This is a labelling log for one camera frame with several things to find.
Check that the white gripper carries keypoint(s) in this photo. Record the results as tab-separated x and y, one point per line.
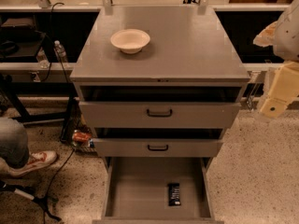
288	36

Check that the wire basket on floor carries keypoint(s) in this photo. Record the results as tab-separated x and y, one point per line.
76	123

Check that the white bowl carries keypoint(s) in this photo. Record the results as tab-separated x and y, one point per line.
130	41

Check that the dark blue rxbar wrapper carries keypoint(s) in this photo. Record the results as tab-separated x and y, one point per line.
174	194

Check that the grey bottom drawer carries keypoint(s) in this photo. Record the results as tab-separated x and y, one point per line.
137	192

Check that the blue jeans leg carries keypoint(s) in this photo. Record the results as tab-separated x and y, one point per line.
13	143

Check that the grey drawer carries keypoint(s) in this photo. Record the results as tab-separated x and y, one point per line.
137	192
157	142
158	107

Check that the orange snack bag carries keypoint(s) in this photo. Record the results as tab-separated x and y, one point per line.
81	137

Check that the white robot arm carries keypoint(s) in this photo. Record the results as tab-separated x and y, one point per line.
282	35

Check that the grey top drawer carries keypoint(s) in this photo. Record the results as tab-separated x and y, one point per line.
158	107

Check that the clear water bottle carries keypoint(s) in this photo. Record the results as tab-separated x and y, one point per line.
42	59
60	52

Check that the black tripod stand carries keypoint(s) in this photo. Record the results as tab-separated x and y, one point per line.
42	202

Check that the white and red sneaker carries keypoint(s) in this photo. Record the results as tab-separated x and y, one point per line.
36	161

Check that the grey drawer cabinet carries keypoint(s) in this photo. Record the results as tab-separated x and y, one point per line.
188	48

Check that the grey middle drawer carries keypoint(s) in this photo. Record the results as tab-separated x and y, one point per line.
157	142

